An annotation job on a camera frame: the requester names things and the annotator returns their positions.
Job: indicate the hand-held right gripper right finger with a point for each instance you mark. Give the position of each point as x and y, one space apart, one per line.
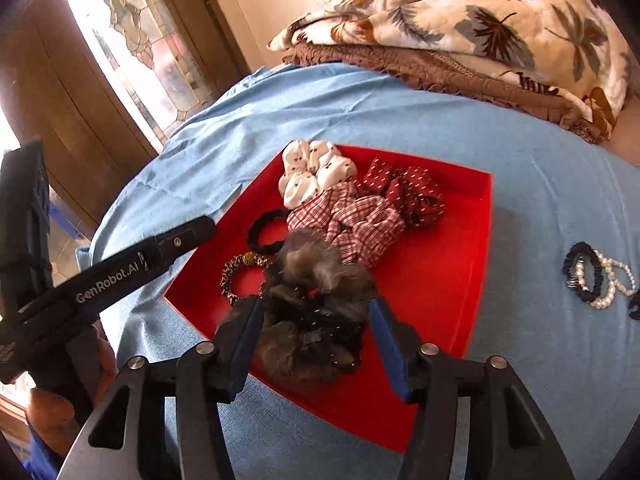
392 355

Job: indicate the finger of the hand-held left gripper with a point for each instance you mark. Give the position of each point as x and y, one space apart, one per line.
182 240

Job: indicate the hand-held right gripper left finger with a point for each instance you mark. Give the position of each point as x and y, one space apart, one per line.
245 340

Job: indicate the brown furry scrunchie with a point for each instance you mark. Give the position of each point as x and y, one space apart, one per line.
285 357

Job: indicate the black dotted scrunchie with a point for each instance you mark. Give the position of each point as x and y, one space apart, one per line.
327 332

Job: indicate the red tray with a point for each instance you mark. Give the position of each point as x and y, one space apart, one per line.
440 285

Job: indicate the grey furry scrunchie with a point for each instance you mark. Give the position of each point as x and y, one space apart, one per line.
320 270

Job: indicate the person's left hand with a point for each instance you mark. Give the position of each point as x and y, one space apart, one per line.
50 415

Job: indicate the red checked scrunchie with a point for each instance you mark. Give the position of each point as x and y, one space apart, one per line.
362 225

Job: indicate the wooden door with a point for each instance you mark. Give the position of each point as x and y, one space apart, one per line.
65 125

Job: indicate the white printed scrunchie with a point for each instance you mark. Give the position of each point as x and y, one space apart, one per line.
320 170

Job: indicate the dark red dotted scrunchie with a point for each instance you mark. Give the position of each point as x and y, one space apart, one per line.
417 195

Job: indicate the stained glass window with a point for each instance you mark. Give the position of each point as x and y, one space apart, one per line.
135 45

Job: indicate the blue bedsheet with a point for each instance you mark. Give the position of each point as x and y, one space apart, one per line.
350 120

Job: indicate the brown ruffled blanket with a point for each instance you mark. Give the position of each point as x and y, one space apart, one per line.
400 67

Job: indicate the leaf print blanket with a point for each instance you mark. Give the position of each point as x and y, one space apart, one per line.
450 20

